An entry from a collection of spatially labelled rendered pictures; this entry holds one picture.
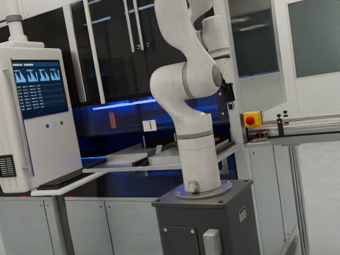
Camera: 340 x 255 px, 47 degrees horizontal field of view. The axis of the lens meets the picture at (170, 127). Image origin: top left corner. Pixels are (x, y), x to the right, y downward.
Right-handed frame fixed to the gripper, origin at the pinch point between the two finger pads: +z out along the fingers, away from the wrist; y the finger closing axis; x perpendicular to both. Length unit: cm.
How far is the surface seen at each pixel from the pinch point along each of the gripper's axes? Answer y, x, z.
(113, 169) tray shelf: -1, -64, 22
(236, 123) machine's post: -38.2, -12.2, 13.7
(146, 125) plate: -40, -65, 6
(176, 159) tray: -1.6, -29.9, 21.7
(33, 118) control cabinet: -4, -111, -11
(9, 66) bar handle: 11, -102, -38
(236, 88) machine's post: -38.1, -8.6, -3.2
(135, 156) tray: -14, -59, 19
